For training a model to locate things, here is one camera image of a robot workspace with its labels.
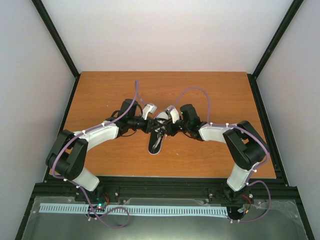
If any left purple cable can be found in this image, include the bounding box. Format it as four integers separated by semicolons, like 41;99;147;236
51;79;151;228

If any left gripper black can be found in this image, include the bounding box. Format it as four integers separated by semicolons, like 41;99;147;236
128;116;163;134

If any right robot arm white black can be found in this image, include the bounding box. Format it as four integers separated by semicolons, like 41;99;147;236
150;104;270;202

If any white shoelace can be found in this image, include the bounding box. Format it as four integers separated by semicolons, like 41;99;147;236
152;131;165;150

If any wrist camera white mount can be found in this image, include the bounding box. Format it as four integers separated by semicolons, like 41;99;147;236
142;103;157;120
165;105;180;124

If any black white canvas sneaker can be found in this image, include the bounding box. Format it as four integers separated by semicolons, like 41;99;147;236
148;111;169;155

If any light blue slotted cable duct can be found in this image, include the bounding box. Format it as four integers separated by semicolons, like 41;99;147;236
38;203;228;218

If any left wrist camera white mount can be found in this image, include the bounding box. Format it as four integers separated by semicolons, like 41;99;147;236
142;103;157;120

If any small circuit board with led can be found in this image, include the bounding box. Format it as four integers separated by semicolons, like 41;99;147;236
96;196;110;210

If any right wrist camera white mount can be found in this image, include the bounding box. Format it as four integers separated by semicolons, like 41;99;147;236
165;105;180;124

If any black frame post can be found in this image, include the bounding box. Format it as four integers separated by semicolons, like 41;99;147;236
31;0;81;77
251;0;305;77

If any right black frame post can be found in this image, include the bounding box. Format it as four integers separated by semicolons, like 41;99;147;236
251;0;305;77

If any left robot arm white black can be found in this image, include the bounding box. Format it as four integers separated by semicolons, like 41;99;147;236
45;99;169;202

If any left black frame post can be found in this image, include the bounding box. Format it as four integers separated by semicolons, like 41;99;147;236
31;0;81;77

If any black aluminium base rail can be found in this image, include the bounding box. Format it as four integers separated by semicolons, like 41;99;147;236
32;174;300;203

